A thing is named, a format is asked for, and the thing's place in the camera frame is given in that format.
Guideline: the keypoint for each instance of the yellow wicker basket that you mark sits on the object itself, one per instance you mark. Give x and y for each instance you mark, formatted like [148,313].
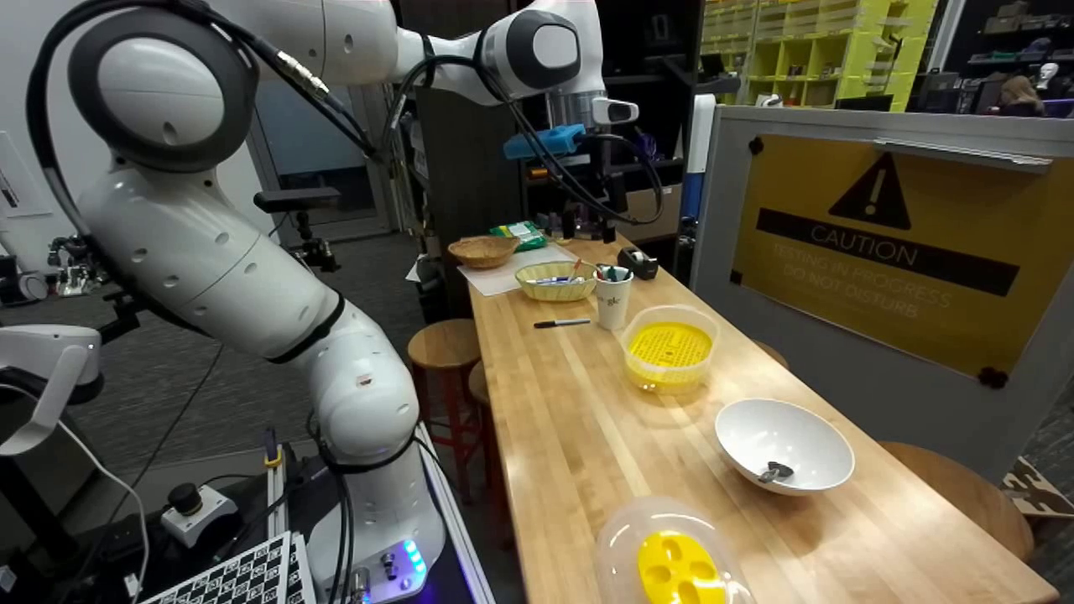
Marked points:
[555,283]

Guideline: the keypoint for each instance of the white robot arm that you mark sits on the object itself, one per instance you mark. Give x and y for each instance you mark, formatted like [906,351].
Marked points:
[134,113]

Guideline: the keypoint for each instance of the small black device on table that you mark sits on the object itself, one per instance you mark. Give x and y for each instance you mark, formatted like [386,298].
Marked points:
[640,264]

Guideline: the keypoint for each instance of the person in background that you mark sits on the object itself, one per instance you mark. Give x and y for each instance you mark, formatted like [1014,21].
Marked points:
[1017,95]

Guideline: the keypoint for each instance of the yellow caution sign panel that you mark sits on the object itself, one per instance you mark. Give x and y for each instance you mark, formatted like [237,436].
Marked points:
[919,270]

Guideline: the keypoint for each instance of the round wooden stool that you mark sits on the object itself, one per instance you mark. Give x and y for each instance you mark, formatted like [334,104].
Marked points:
[442,359]

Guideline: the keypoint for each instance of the yellow green shelf unit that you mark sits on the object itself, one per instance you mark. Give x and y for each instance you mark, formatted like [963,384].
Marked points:
[817,50]

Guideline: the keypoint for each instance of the white paper cup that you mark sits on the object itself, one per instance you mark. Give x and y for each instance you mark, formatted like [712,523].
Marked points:
[611,297]

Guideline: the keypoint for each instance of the checkered calibration board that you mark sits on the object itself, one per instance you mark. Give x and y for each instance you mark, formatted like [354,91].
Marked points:
[275,572]

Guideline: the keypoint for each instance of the clear container with yellow strainer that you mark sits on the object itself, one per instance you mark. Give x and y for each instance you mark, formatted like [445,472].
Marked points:
[670,348]

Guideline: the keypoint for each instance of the clear lid with yellow tray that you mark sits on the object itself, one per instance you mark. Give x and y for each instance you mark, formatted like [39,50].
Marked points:
[665,550]

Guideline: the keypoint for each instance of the white ceramic bowl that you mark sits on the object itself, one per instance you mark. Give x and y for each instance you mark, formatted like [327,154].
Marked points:
[782,446]

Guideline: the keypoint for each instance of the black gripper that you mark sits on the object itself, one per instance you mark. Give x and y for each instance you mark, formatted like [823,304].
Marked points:
[595,184]

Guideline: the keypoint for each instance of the black marker on table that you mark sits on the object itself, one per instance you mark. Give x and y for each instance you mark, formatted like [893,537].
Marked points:
[563,323]

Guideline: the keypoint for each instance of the brown woven basket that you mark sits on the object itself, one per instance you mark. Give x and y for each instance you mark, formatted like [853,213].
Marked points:
[480,250]

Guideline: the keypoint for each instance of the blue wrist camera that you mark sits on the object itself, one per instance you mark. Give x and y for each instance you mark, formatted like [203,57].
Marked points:
[559,141]

